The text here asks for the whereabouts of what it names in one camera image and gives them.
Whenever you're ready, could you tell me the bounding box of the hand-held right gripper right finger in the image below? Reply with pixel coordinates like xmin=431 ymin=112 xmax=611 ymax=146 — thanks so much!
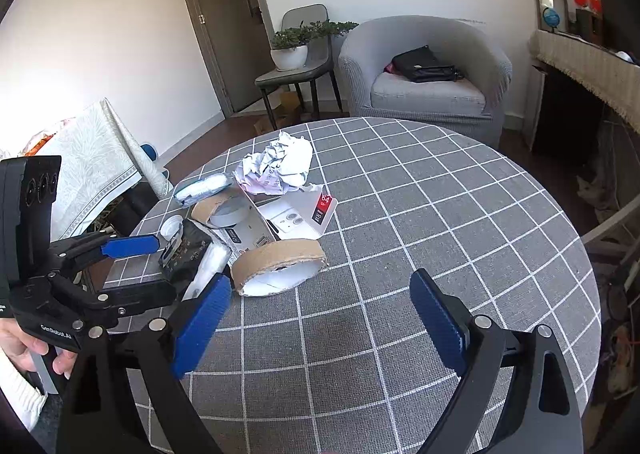
xmin=409 ymin=268 xmax=586 ymax=454

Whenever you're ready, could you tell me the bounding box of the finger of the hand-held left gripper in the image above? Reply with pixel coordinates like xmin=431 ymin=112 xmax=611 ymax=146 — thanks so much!
xmin=47 ymin=270 xmax=179 ymax=336
xmin=47 ymin=233 xmax=162 ymax=285

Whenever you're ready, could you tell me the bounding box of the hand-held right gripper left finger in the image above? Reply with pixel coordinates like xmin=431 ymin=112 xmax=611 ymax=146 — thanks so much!
xmin=56 ymin=274 xmax=234 ymax=454

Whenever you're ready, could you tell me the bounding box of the black snack wrapper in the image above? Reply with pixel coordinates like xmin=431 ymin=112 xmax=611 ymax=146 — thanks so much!
xmin=158 ymin=219 xmax=213 ymax=282

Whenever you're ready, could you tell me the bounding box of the large cardboard tape roll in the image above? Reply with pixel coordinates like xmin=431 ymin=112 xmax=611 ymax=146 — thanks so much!
xmin=230 ymin=237 xmax=328 ymax=297

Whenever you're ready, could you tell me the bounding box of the person's left forearm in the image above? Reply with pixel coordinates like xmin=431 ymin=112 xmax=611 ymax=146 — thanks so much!
xmin=0 ymin=349 xmax=48 ymax=431

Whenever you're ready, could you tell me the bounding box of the person's left hand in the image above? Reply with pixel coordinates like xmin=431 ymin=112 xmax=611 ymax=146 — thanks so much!
xmin=0 ymin=319 xmax=79 ymax=380

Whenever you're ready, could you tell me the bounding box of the white bottle cap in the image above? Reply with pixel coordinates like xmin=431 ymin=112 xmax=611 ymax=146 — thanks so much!
xmin=161 ymin=215 xmax=185 ymax=242

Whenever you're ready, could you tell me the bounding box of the white patterned cloth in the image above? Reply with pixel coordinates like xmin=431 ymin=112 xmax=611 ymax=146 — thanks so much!
xmin=0 ymin=98 xmax=174 ymax=241

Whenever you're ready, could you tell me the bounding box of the small cardboard tape roll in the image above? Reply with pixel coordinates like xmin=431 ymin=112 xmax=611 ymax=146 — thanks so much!
xmin=191 ymin=187 xmax=251 ymax=230

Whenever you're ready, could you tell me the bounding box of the blue and white plastic packet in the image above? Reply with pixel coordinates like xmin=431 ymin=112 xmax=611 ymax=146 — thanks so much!
xmin=173 ymin=173 xmax=232 ymax=207

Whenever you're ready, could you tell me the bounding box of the round table grey checked cloth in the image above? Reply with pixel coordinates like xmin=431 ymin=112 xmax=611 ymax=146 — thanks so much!
xmin=102 ymin=117 xmax=603 ymax=454

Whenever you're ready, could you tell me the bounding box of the white phone box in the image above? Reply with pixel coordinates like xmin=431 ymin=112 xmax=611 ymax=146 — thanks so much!
xmin=216 ymin=184 xmax=339 ymax=265

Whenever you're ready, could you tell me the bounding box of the crumpled white paper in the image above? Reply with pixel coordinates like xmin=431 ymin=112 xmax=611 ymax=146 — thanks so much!
xmin=234 ymin=131 xmax=314 ymax=195

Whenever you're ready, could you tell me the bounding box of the cardboard box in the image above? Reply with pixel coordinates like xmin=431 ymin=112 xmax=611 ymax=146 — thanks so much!
xmin=252 ymin=92 xmax=304 ymax=135

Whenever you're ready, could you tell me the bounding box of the grey door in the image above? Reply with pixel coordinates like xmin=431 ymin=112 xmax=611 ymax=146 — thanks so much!
xmin=172 ymin=0 xmax=276 ymax=118

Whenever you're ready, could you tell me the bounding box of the grey armchair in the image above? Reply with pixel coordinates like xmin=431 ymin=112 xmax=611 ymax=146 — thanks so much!
xmin=338 ymin=15 xmax=513 ymax=150

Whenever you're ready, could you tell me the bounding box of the grey dining chair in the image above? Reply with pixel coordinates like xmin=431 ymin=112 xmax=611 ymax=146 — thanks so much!
xmin=255 ymin=3 xmax=343 ymax=131

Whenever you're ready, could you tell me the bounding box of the dark cabinet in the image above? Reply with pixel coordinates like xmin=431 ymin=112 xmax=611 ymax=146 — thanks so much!
xmin=530 ymin=59 xmax=609 ymax=166

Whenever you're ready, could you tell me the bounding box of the potted plant in white pot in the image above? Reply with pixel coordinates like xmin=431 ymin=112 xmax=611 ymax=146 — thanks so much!
xmin=270 ymin=20 xmax=360 ymax=72

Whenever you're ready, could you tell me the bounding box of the black handbag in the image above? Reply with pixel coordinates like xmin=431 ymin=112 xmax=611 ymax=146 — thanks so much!
xmin=391 ymin=45 xmax=466 ymax=84

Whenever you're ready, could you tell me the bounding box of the side table with fringed cloth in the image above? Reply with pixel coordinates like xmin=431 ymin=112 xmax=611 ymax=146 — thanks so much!
xmin=529 ymin=29 xmax=640 ymax=135

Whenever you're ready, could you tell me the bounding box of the small blue globe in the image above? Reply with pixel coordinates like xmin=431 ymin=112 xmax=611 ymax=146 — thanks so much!
xmin=541 ymin=4 xmax=562 ymax=33

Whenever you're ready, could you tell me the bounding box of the dark wooden box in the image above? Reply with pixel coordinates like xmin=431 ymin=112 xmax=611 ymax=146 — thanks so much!
xmin=575 ymin=8 xmax=604 ymax=42

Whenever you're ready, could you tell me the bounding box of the black television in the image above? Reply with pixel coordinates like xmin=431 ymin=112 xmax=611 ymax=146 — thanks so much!
xmin=600 ymin=0 xmax=640 ymax=66

